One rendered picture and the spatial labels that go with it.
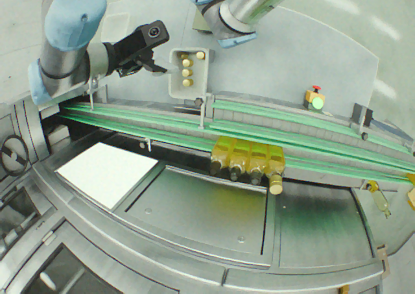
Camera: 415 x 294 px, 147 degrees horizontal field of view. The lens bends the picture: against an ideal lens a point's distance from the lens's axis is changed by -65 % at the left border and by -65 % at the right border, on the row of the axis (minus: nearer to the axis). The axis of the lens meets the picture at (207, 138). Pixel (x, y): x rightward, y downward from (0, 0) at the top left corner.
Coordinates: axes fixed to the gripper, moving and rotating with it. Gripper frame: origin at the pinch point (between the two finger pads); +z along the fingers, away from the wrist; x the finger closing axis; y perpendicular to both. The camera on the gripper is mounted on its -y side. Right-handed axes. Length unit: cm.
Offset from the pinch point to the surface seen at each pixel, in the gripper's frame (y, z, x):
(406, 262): -392, 102, 542
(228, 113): 2.8, 21.0, 27.1
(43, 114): 87, -26, -17
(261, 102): -10.1, 24.2, 27.0
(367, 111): -58, 37, 44
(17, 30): 265, -40, -256
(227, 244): -5, -18, 50
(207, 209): 4.8, -9.0, 46.9
